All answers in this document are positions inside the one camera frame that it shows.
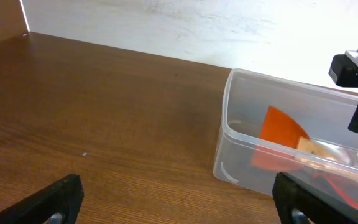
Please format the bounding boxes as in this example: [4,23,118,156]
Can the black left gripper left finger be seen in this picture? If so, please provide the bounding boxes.
[0,174,84,224]

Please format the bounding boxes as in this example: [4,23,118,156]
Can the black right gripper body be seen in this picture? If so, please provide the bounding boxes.
[328,54,358,88]

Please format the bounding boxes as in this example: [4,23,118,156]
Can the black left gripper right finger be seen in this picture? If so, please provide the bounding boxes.
[272,172,358,224]

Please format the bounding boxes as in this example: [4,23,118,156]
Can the red handled cutting pliers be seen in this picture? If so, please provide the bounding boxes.
[312,172,358,210]

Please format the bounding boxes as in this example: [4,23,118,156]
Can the clear plastic container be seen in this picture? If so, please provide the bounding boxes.
[213,69,358,210]

